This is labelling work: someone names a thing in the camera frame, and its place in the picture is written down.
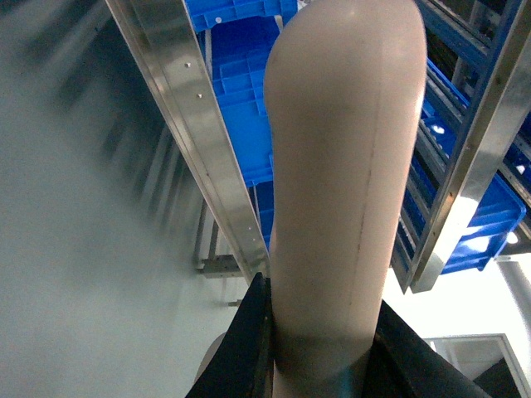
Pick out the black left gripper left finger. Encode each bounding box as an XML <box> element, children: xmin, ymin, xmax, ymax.
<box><xmin>187</xmin><ymin>273</ymin><xmax>274</xmax><ymax>397</ymax></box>

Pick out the blue bin on shelf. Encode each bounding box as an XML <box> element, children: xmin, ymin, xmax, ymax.
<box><xmin>184</xmin><ymin>0</ymin><xmax>300</xmax><ymax>187</ymax></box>

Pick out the steel roller shelf rack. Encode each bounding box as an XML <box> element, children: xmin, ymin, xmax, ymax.
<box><xmin>108</xmin><ymin>1</ymin><xmax>530</xmax><ymax>293</ymax></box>

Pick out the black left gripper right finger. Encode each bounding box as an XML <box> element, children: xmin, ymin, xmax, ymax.
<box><xmin>364</xmin><ymin>302</ymin><xmax>488</xmax><ymax>397</ymax></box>

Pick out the beige plastic dustpan tray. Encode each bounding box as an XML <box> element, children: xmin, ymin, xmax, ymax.
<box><xmin>265</xmin><ymin>1</ymin><xmax>426</xmax><ymax>397</ymax></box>

